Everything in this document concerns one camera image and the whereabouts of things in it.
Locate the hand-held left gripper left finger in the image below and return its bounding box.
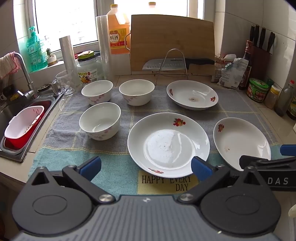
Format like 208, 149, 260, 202
28, 156, 116, 206

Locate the white printed packet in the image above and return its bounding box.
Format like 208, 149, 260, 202
218, 58, 249, 89

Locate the bamboo cutting board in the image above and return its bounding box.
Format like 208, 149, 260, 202
130, 14, 215, 76

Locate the grey checked dish mat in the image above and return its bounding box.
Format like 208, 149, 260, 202
29, 85, 281, 196

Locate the white floral bowl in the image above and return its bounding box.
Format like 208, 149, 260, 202
119, 79, 155, 106
81, 80, 113, 106
79, 102, 121, 141

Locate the metal wire rack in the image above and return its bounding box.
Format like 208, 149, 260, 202
153, 49, 189, 80

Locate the clear glass mug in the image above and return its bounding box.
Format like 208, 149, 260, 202
51, 70, 77, 96

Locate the pink cloth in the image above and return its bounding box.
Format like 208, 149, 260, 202
0, 52, 21, 79

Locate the dark glass bottle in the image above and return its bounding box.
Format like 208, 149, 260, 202
286, 93, 296, 120

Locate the clear bottle with red cap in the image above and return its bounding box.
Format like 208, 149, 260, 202
275, 80, 296, 117

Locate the small potted plant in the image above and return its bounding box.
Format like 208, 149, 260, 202
46, 48, 58, 66

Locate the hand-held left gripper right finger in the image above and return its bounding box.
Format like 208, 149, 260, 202
177, 156, 270, 206

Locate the yellow lidded spice jar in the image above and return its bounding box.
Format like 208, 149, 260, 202
264, 85, 281, 109

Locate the cooking wine bottle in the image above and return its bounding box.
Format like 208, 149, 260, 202
107, 4, 131, 55

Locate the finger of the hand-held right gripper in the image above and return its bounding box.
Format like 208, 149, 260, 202
239, 155, 296, 171
280, 144, 296, 156

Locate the tall plastic wrap roll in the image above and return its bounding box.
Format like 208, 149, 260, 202
96, 15, 114, 81

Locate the white fruit print plate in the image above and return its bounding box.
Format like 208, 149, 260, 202
213, 117, 271, 171
166, 80, 219, 110
127, 113, 210, 178

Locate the green dish soap bottle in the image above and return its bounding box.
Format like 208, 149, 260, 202
26, 27, 48, 72

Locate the black handled kitchen knife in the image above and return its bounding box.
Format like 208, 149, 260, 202
142, 58, 215, 70

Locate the red basin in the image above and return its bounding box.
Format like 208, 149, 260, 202
5, 100, 52, 151

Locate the glass jar with yellow lid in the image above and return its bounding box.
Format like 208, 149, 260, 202
76, 51, 103, 87

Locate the metal faucet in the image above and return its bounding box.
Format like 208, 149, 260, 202
14, 52, 40, 99

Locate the steel sink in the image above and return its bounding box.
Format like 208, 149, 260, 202
0, 89, 64, 163

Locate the green lidded sauce jar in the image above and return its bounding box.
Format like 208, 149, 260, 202
246, 78, 269, 103

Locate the short plastic wrap roll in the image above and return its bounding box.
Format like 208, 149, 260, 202
59, 35, 80, 86

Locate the white drain basket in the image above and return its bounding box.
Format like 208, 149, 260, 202
4, 105, 45, 150

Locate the brown knife block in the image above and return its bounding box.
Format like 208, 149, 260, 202
251, 45, 271, 80

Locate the dark soy sauce bottle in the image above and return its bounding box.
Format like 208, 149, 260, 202
239, 40, 253, 90

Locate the orange and white packet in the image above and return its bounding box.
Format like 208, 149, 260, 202
211, 54, 236, 82

